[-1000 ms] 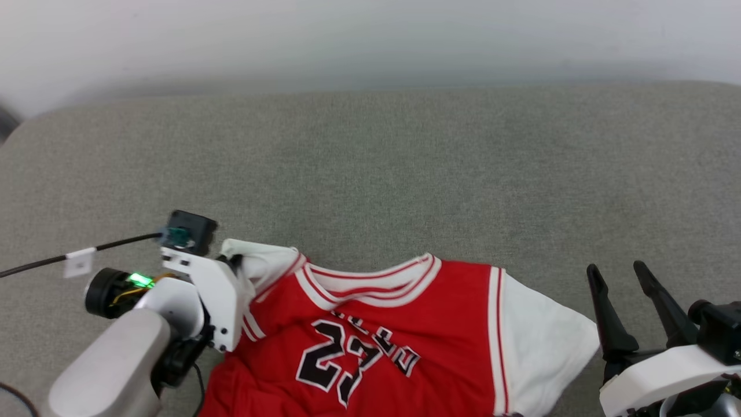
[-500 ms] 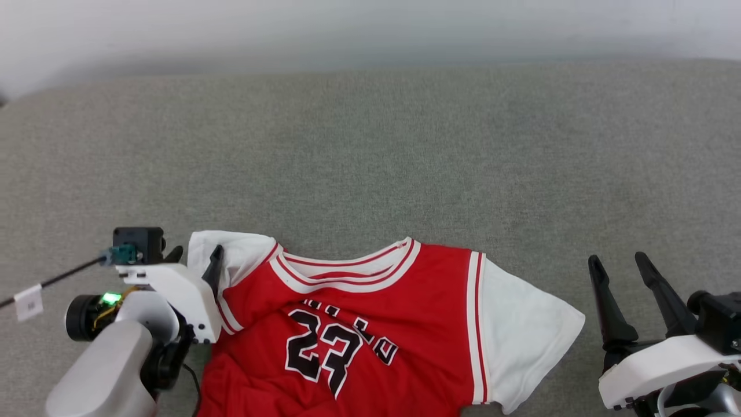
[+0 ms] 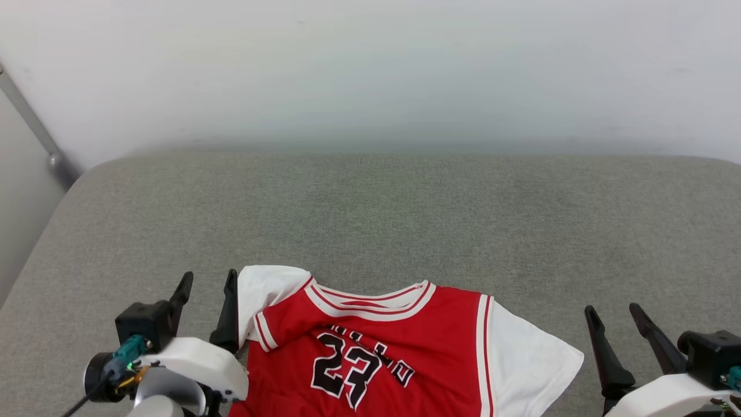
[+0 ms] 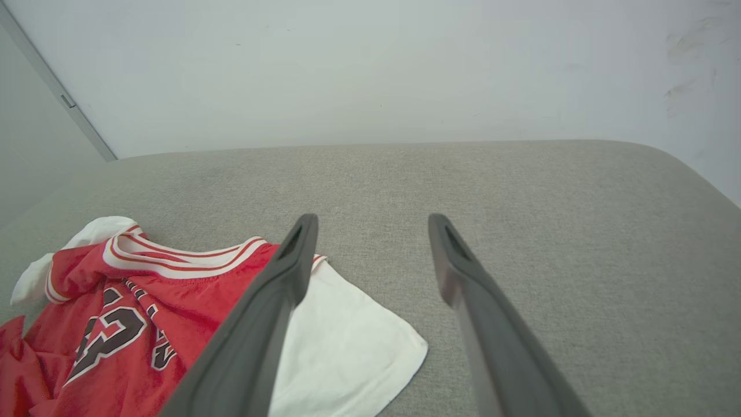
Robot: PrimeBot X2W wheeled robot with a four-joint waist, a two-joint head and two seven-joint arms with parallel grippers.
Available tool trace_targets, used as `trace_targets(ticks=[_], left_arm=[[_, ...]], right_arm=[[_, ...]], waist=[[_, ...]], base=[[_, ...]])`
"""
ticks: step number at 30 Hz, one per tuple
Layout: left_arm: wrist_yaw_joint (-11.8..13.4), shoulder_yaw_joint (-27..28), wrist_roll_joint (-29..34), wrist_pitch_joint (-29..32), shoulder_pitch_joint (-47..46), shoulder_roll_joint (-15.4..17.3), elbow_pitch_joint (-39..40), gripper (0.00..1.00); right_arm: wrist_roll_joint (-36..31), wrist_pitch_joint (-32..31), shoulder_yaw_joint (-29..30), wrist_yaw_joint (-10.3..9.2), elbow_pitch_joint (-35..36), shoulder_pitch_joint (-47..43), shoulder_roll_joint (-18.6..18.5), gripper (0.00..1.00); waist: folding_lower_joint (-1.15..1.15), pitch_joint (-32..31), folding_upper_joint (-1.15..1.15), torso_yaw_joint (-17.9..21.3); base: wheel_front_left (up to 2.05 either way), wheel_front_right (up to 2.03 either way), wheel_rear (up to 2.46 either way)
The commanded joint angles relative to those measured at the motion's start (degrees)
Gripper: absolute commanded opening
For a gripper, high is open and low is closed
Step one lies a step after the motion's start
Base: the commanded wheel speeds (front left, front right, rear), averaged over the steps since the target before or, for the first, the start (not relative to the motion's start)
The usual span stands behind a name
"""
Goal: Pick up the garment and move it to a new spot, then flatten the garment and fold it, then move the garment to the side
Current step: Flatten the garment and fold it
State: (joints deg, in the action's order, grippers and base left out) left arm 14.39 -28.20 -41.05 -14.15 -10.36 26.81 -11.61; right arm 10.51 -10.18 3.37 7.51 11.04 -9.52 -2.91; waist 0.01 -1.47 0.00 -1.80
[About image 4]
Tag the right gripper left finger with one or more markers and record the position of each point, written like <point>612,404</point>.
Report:
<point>249,347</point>

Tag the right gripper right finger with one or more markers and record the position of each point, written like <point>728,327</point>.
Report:
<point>503,347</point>

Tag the red white basketball jersey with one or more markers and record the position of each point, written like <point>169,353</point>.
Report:
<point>145,289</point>

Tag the grey metal wall rail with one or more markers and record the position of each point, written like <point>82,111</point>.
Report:
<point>58,92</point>

